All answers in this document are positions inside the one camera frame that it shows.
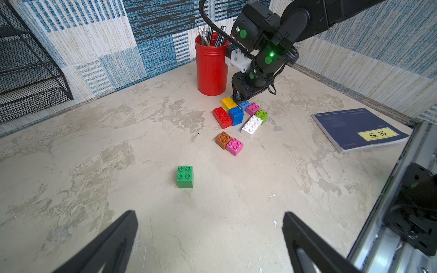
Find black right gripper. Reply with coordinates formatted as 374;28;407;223
232;72;273;102

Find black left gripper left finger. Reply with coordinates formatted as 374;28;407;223
55;210;138;273

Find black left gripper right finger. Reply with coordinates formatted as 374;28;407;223
282;212;359;273

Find red lego brick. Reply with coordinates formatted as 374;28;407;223
213;107;233;129

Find orange lego brick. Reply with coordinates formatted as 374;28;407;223
215;132;233;150

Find magenta lego brick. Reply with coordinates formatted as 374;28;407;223
226;138;244;157

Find light blue lego brick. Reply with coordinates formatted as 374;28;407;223
236;101;250;112

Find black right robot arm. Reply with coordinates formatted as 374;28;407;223
199;1;379;102

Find yellow lego brick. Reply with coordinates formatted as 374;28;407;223
221;97;238;113

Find pink lego brick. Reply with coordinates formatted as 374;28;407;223
245;102;261;116

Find dark blue lego brick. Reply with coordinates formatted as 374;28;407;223
229;106;244;126

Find lime green lego brick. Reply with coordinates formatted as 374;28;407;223
256;109;269;124

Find white lego brick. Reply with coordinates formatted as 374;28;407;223
241;116;262;139

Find red pen cup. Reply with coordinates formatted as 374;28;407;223
195;35;230;96

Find pens in cup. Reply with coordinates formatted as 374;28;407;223
197;26;229;47

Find dark blue notebook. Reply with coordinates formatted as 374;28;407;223
312;108;409;154

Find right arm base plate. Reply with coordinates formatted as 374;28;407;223
385;163;437;257

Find black wire mesh shelf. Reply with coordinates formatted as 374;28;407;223
1;1;74;124

